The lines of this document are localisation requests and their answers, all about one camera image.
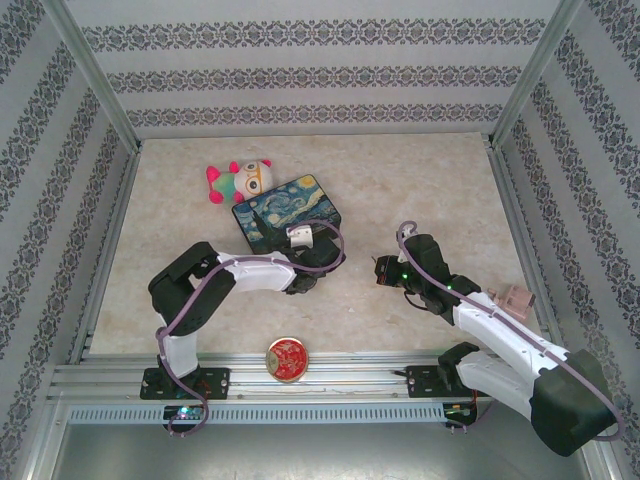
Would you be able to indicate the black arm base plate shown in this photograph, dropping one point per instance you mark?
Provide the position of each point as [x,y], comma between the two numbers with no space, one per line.
[422,382]
[215,383]

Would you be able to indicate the starry night painted box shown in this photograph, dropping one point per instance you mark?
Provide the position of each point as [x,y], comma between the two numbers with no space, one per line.
[285,205]

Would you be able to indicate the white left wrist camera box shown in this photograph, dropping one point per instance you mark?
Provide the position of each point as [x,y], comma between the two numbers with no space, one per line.
[302,237]

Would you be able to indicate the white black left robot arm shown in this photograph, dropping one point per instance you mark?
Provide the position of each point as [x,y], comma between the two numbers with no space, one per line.
[260,272]

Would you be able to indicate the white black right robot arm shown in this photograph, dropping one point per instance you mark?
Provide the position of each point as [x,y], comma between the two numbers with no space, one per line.
[500,332]

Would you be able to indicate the aluminium mounting rail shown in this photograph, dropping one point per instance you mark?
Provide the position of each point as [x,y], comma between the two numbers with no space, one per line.
[350,370]

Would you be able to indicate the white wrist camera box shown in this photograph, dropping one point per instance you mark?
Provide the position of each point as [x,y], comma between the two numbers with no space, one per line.
[411,230]
[302,237]

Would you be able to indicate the red round tin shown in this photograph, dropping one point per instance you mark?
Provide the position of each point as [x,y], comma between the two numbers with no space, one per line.
[287,360]

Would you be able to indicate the aluminium side rail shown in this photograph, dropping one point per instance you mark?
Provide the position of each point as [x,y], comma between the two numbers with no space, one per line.
[107,255]
[525,250]

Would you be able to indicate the plush toy with glasses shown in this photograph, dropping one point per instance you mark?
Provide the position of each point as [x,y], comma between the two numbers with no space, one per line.
[250,180]

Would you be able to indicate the pink plastic object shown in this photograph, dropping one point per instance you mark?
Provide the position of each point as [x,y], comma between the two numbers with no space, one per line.
[517,300]

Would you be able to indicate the controller board with LED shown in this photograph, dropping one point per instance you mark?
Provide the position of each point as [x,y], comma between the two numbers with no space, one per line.
[185,413]
[459,411]

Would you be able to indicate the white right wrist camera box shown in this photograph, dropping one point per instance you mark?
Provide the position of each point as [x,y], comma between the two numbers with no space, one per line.
[411,230]

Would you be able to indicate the aluminium frame post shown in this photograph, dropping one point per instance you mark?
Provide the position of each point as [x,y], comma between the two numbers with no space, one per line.
[90,75]
[537,75]

